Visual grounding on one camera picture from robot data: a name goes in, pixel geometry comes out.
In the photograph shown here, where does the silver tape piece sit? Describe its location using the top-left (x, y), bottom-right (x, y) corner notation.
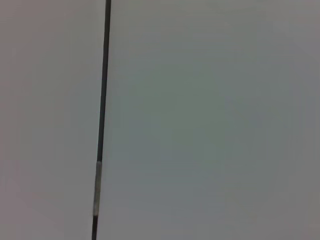
top-left (92, 161), bottom-right (103, 216)

